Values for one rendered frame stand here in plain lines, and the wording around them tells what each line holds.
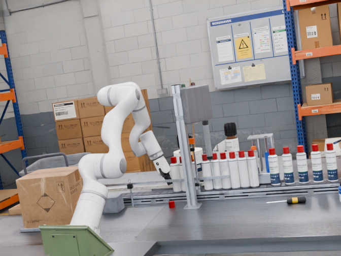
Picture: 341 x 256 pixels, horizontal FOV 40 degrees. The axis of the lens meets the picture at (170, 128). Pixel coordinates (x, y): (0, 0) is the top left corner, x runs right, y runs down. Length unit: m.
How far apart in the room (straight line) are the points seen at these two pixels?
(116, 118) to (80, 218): 0.53
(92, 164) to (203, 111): 0.69
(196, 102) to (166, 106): 4.85
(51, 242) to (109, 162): 0.43
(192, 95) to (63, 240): 1.00
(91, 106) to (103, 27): 1.93
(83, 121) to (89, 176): 4.06
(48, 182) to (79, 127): 3.75
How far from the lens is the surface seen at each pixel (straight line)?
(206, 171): 2.68
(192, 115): 2.50
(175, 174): 2.72
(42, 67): 8.32
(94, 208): 2.11
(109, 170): 2.19
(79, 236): 2.01
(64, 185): 2.53
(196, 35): 7.17
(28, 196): 2.64
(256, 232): 2.13
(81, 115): 6.24
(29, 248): 2.44
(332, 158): 2.61
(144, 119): 2.62
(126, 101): 2.34
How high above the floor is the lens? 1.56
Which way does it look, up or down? 7 degrees down
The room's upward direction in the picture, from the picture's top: 8 degrees counter-clockwise
